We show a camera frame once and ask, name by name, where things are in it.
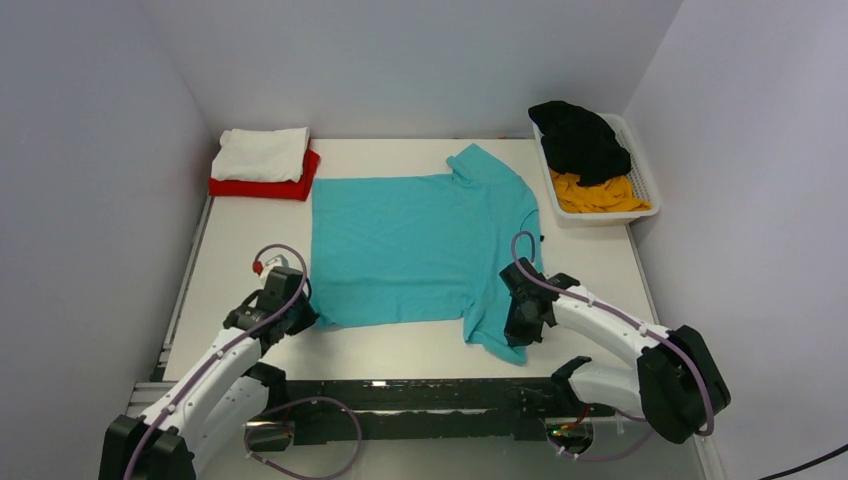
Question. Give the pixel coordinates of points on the black cable corner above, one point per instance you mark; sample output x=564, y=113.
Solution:
x=809, y=464

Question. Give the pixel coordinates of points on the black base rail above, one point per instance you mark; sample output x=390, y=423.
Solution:
x=316, y=412

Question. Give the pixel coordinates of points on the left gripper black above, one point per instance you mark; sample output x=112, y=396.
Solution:
x=308, y=317

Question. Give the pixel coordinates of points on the yellow t shirt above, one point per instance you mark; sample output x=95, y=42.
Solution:
x=613, y=196

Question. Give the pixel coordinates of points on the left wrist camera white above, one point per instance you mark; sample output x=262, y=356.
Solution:
x=263, y=268

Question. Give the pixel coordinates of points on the black t shirt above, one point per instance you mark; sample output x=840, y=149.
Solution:
x=579, y=142

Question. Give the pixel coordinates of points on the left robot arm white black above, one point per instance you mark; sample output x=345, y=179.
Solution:
x=176, y=436

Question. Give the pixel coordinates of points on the white plastic basket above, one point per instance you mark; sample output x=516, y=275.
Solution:
x=643, y=185

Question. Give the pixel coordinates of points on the white folded t shirt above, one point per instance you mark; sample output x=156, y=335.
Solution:
x=261, y=156

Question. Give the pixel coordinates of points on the red folded t shirt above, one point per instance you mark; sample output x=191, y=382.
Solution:
x=288, y=190

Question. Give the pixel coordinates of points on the teal t shirt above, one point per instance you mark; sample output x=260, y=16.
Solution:
x=423, y=248

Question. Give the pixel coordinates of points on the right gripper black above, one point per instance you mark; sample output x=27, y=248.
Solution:
x=516, y=335

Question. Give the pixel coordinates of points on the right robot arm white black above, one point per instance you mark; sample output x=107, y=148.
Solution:
x=668, y=377

